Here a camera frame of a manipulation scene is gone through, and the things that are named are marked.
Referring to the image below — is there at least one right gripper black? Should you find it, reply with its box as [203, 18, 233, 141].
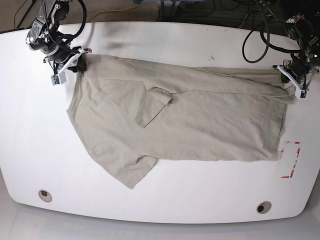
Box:
[71, 56, 87, 73]

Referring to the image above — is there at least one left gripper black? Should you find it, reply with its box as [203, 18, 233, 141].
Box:
[281, 73, 291, 84]

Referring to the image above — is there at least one beige t-shirt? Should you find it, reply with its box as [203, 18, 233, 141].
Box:
[67, 54, 295, 189]

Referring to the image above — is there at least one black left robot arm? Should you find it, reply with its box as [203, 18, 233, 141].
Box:
[260, 0, 320, 83]

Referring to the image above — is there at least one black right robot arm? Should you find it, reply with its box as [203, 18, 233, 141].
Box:
[26, 0, 87, 74]

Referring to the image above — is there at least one red tape rectangle marking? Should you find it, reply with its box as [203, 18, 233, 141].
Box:
[279, 141, 302, 179]

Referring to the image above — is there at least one right table grommet hole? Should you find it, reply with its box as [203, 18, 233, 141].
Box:
[256, 201, 272, 214]

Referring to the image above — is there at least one table grommet hole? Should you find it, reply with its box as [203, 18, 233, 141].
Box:
[38, 189, 53, 203]
[256, 201, 272, 214]

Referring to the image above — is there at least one left table grommet hole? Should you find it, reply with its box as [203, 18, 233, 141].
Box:
[38, 189, 53, 203]

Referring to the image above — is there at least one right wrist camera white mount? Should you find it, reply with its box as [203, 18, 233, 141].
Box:
[43, 47, 92, 86]

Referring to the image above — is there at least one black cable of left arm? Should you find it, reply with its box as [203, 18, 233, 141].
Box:
[241, 0, 301, 64]

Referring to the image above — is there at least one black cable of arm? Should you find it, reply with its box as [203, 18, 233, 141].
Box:
[39, 0, 88, 48]
[241, 0, 301, 64]

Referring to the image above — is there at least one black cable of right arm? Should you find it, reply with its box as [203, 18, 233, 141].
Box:
[39, 0, 88, 48]

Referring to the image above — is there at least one yellow cable on floor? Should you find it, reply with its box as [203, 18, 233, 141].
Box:
[88, 0, 137, 21]

